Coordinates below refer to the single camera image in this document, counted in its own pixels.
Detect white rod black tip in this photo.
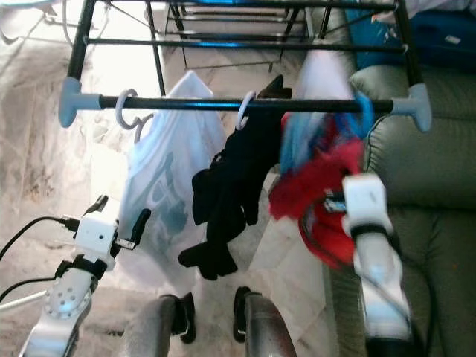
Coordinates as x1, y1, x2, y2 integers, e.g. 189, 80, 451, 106
0, 290, 45, 312

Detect green leather sofa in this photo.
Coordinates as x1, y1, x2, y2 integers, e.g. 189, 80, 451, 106
324, 126, 476, 357

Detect blue bag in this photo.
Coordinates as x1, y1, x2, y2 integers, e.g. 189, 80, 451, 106
346, 7, 476, 71

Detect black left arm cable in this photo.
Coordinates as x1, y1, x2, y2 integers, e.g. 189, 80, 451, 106
0, 277, 57, 302
0, 216, 79, 261

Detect red fleece garment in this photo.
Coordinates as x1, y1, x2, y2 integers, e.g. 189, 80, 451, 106
268, 112, 365, 268

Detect black metal clothes rack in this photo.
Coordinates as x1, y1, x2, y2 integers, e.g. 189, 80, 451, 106
57, 0, 433, 134

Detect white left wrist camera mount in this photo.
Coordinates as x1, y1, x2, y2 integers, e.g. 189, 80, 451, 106
74, 216, 120, 261

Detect white and blue cloth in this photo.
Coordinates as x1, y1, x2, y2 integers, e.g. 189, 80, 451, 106
279, 48, 361, 172

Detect robot right leg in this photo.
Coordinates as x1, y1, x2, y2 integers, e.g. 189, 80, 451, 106
233, 286, 298, 357

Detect robot left leg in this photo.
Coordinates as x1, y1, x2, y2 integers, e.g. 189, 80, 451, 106
119, 292, 198, 357

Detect green leather armchair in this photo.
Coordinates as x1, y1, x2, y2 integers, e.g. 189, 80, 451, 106
297, 0, 476, 138

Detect pale plastic hanger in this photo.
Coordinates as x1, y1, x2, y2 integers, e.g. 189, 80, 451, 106
234, 91, 257, 132
115, 88, 153, 144

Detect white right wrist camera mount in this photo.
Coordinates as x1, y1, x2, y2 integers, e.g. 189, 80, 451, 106
342, 173, 393, 233

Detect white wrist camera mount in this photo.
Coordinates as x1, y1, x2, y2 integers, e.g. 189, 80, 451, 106
342, 173, 393, 233
74, 216, 120, 261

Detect pale cloth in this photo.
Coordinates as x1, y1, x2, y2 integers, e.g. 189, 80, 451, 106
405, 0, 476, 19

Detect white printed T-shirt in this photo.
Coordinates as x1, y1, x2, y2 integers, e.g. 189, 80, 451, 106
118, 71, 213, 291

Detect robot leg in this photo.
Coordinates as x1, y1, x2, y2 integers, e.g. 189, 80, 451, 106
119, 292, 198, 357
233, 286, 298, 357

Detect black garment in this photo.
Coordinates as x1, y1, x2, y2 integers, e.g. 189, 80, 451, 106
178, 74, 293, 281

